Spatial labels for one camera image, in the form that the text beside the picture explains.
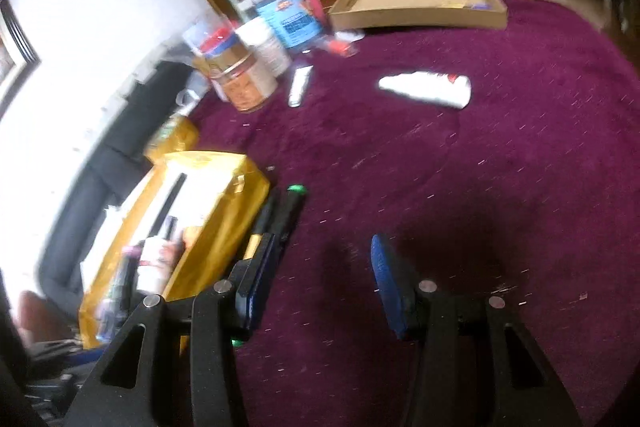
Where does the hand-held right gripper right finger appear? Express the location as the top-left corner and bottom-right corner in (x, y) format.
(370, 234), (583, 427)

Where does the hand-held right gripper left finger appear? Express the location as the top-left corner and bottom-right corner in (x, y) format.
(65, 232), (277, 427)

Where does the white tray with yellow edge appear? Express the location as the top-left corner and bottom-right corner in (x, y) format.
(79, 150), (272, 350)

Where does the white bottle with red label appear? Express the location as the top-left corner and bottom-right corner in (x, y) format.
(136, 237), (177, 297)

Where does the black plastic bar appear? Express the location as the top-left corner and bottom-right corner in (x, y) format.
(154, 173), (188, 235)

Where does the black pen with yellow band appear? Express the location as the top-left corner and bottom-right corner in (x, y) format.
(244, 193), (281, 260)

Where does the maroon tablecloth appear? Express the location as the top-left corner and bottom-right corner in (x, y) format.
(187, 0), (640, 427)

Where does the dark purple item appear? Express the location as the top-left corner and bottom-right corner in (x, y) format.
(97, 244), (143, 340)

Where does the yellow tape roll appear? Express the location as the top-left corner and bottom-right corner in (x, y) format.
(145, 116), (199, 158)

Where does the orange snack jar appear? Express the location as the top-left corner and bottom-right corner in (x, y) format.
(192, 27), (278, 114)

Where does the crumpled white tissue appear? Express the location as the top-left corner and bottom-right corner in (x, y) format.
(378, 72), (472, 110)

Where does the white plastic jar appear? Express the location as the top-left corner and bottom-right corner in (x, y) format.
(235, 18), (292, 76)

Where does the small red white tube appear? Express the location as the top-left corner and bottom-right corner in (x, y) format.
(320, 34), (360, 58)

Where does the blue label jar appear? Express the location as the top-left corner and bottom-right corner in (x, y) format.
(248, 0), (328, 54)

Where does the flat cardboard box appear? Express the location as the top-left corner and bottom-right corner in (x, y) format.
(327, 0), (508, 32)

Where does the dark picture frame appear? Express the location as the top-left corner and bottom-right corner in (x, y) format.
(0, 0), (41, 118)

